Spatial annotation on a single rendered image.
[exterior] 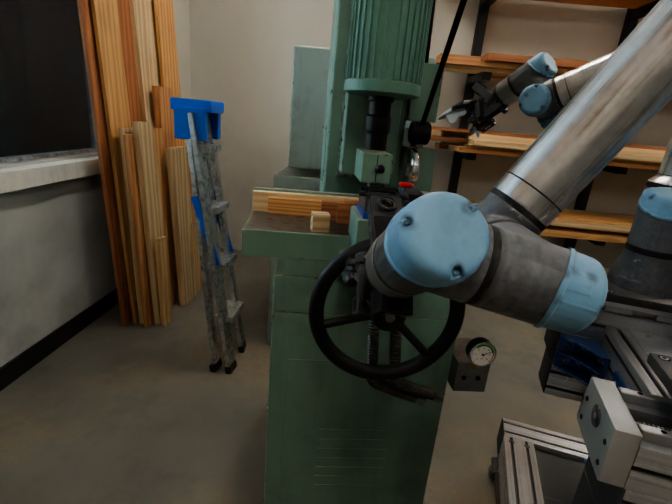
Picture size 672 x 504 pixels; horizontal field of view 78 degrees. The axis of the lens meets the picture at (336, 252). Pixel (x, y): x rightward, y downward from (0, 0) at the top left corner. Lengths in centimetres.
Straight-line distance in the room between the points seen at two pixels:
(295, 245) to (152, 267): 151
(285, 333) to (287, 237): 23
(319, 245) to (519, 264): 58
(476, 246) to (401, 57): 68
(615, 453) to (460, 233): 48
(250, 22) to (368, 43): 255
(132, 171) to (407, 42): 155
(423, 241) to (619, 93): 28
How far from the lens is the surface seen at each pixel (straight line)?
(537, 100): 119
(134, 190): 222
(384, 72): 95
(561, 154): 50
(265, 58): 341
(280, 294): 94
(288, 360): 101
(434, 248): 32
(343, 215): 98
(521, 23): 355
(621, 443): 73
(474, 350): 101
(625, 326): 120
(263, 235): 89
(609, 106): 52
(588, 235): 329
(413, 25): 98
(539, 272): 38
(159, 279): 232
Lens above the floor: 114
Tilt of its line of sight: 18 degrees down
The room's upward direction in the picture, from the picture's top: 5 degrees clockwise
